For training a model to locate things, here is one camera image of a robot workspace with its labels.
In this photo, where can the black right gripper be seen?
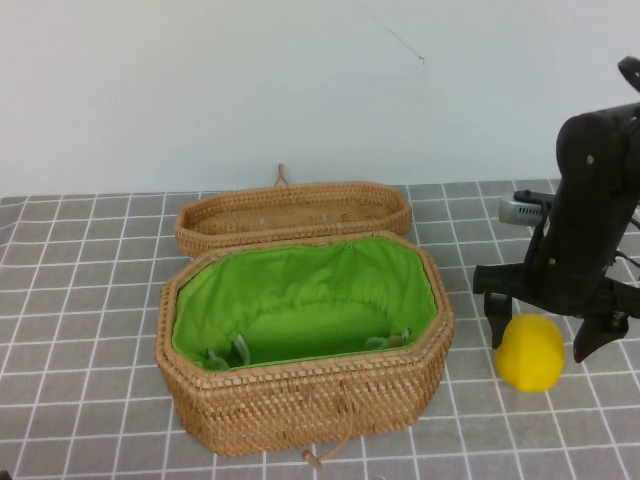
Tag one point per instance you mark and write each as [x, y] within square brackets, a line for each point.
[575, 260]

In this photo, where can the yellow lemon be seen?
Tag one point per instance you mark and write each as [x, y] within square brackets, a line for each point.
[530, 360]

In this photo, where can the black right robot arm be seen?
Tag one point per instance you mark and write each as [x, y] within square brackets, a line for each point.
[595, 150]

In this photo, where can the green fabric basket liner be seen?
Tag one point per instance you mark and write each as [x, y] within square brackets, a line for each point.
[320, 280]

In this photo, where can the woven rattan basket lid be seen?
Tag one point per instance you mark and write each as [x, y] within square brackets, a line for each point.
[300, 212]

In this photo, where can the woven rattan basket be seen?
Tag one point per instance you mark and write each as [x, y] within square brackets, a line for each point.
[280, 400]

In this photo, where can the rattan lid loop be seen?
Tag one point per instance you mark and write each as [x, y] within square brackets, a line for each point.
[281, 176]

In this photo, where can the grey checked tablecloth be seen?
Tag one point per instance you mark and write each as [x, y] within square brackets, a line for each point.
[75, 300]

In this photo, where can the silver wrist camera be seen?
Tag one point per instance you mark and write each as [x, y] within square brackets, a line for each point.
[522, 210]

